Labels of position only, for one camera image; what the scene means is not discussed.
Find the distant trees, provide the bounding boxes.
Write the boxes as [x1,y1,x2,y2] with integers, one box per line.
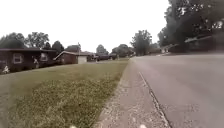
[111,43,134,58]

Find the tall leafy tree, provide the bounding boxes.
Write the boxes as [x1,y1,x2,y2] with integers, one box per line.
[130,29,153,57]

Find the pale concrete gutter strip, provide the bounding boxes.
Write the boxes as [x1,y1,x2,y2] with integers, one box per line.
[93,59,172,128]

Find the small dark tree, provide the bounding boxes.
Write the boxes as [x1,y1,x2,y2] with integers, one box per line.
[51,40,65,53]

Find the grass lawn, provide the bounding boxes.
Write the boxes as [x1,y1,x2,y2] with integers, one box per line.
[0,59,130,128]

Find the grey asphalt road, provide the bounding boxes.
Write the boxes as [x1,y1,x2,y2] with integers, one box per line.
[133,53,224,128]

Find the group of trees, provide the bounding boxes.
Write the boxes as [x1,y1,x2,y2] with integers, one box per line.
[0,31,51,50]

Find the large dark trees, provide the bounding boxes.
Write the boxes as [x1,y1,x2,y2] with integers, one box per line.
[157,0,224,54]

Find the dark house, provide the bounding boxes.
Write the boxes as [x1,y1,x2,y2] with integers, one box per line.
[0,48,58,75]

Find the dark hedge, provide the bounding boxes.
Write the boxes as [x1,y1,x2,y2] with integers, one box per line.
[168,34,224,55]

